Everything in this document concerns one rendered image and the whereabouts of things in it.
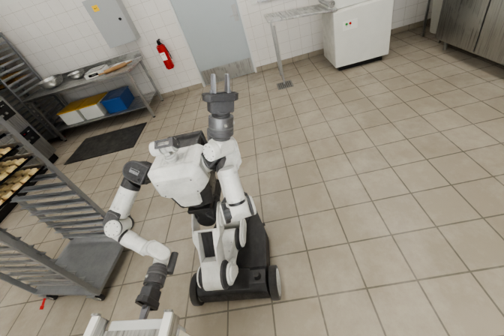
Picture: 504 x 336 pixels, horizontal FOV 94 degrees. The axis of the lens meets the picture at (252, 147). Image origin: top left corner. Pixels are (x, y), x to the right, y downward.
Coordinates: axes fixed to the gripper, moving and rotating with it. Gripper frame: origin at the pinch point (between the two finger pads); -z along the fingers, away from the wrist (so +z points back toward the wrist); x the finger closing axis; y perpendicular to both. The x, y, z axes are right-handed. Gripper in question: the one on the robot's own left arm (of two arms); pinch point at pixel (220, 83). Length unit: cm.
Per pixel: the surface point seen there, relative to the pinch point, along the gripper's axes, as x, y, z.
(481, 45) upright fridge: -340, 67, -25
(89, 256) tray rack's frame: 78, 120, 156
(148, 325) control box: 33, -13, 81
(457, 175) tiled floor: -195, -3, 76
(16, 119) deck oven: 178, 371, 90
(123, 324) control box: 41, -6, 84
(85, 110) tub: 101, 421, 94
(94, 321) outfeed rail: 50, -3, 80
